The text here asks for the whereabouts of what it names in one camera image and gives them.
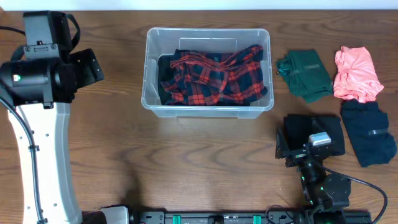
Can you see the dark green garment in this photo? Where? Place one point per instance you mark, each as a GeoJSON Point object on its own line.
{"type": "Point", "coordinates": [305, 75]}

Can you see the red plaid flannel shirt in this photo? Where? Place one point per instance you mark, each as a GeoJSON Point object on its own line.
{"type": "Point", "coordinates": [216, 79]}

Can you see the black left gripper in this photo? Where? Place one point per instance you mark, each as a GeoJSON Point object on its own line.
{"type": "Point", "coordinates": [88, 66]}

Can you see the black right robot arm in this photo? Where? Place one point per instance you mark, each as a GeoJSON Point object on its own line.
{"type": "Point", "coordinates": [328, 194]}

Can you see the black garment in bin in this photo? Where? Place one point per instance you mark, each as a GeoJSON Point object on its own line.
{"type": "Point", "coordinates": [165, 73]}

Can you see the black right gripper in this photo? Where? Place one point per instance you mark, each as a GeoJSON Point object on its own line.
{"type": "Point", "coordinates": [298, 157]}

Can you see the clear plastic storage bin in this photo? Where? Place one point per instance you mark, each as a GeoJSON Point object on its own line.
{"type": "Point", "coordinates": [162, 41]}

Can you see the navy folded garment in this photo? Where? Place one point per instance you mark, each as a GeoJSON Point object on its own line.
{"type": "Point", "coordinates": [368, 131]}

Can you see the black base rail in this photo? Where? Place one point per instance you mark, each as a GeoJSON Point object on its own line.
{"type": "Point", "coordinates": [270, 216]}

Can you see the pink garment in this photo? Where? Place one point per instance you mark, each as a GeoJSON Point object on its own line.
{"type": "Point", "coordinates": [356, 77]}

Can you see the black folded garment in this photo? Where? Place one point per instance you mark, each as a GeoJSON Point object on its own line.
{"type": "Point", "coordinates": [298, 128]}

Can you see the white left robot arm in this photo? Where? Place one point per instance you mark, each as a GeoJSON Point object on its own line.
{"type": "Point", "coordinates": [38, 86]}

